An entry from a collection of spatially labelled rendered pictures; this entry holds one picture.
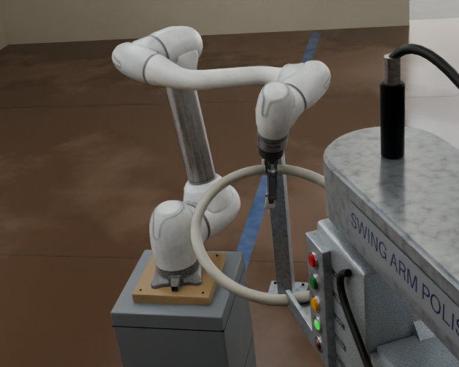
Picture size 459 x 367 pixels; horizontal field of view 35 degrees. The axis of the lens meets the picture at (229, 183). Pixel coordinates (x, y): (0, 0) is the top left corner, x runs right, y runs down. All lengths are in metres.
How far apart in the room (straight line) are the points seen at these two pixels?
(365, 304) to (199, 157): 1.37
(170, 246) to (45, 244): 2.28
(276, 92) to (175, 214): 0.69
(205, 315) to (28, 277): 2.10
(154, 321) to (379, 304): 1.37
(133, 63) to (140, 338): 0.95
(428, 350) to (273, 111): 0.88
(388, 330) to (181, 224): 1.27
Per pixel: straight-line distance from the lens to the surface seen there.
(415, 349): 1.31
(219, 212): 2.58
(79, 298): 4.10
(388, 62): 1.19
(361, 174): 1.20
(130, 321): 2.56
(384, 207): 1.10
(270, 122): 1.97
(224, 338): 2.50
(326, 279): 1.36
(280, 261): 3.68
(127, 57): 2.32
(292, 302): 1.86
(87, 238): 4.62
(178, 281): 2.52
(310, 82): 2.06
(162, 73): 2.23
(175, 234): 2.45
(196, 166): 2.53
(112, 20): 8.78
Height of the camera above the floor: 2.29
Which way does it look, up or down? 27 degrees down
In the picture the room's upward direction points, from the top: 7 degrees counter-clockwise
